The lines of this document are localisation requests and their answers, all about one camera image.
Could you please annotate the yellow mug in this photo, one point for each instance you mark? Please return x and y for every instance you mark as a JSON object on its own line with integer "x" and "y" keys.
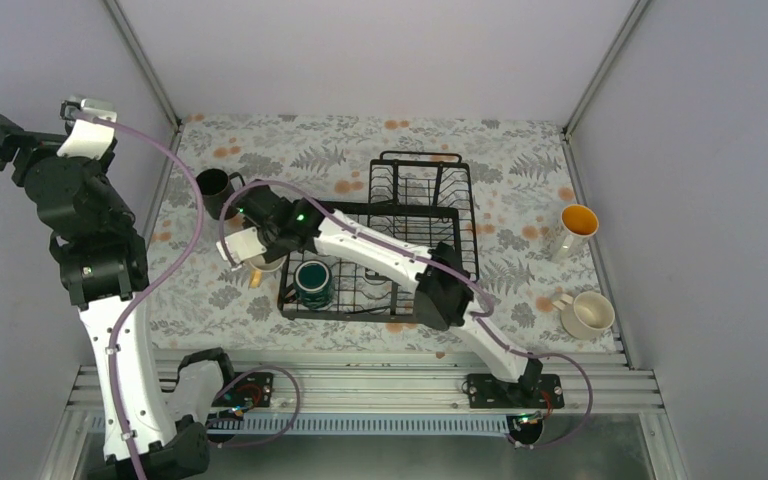
{"x": 259, "y": 268}

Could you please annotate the floral patterned tablecloth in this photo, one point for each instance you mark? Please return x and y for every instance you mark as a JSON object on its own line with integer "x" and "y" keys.
{"x": 520, "y": 184}

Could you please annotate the black mug white rim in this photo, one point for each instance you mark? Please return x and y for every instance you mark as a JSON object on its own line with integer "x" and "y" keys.
{"x": 215, "y": 187}

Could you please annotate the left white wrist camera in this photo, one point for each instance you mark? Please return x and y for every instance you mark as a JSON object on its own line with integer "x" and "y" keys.
{"x": 85, "y": 138}

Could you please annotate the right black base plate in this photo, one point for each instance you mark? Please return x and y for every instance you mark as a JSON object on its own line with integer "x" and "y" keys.
{"x": 484, "y": 391}

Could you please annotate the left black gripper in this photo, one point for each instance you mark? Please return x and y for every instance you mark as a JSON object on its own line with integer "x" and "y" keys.
{"x": 0, "y": 150}

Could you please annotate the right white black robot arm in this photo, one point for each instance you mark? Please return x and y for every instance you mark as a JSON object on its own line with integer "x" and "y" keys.
{"x": 287, "y": 219}

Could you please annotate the right aluminium frame post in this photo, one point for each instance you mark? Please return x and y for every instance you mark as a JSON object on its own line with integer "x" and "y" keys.
{"x": 623, "y": 35}

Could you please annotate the dark green mug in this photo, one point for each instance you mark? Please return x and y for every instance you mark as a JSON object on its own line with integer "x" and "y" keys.
{"x": 312, "y": 286}

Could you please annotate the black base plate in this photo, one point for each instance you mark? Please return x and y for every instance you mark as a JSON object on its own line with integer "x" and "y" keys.
{"x": 252, "y": 391}
{"x": 484, "y": 391}

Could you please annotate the black wire dish rack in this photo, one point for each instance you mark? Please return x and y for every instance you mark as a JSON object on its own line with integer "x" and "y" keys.
{"x": 397, "y": 238}

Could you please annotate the left aluminium frame post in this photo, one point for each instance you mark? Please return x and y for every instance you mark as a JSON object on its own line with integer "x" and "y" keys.
{"x": 129, "y": 36}

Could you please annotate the beige cream mug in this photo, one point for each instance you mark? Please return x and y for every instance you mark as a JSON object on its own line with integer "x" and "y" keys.
{"x": 585, "y": 316}

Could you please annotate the aluminium frame post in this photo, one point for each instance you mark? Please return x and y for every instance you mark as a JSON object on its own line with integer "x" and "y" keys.
{"x": 623, "y": 35}
{"x": 129, "y": 36}

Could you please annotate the aluminium mounting rail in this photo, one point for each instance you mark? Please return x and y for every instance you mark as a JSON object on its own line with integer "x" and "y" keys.
{"x": 415, "y": 389}

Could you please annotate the grey slotted cable duct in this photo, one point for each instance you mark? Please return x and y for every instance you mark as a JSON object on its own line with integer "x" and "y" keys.
{"x": 364, "y": 424}

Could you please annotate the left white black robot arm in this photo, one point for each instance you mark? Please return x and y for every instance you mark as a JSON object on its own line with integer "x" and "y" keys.
{"x": 104, "y": 268}

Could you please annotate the white mug orange interior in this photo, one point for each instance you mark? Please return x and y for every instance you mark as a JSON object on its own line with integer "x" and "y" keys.
{"x": 575, "y": 226}

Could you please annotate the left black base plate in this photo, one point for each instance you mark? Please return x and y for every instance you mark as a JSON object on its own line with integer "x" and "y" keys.
{"x": 252, "y": 391}

